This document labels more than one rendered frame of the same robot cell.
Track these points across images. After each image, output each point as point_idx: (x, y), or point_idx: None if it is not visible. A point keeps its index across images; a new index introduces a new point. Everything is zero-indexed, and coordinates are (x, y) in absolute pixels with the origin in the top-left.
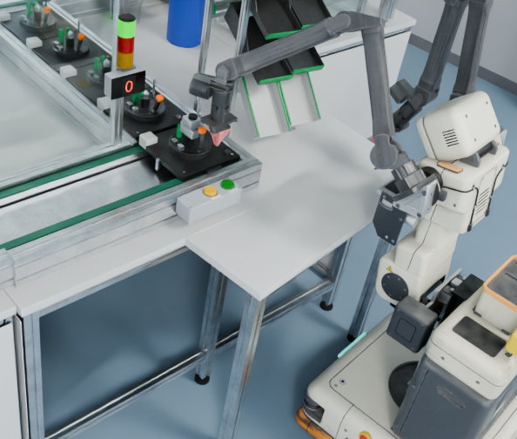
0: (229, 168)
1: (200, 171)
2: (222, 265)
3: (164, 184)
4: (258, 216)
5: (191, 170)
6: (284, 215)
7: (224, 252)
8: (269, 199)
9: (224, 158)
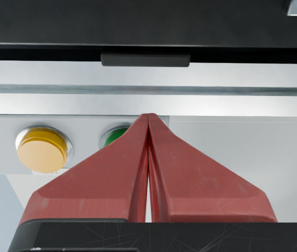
0: (213, 79)
1: (70, 45)
2: (21, 202)
3: None
4: (194, 146)
5: (27, 22)
6: (245, 169)
7: (43, 184)
8: (271, 119)
9: (244, 32)
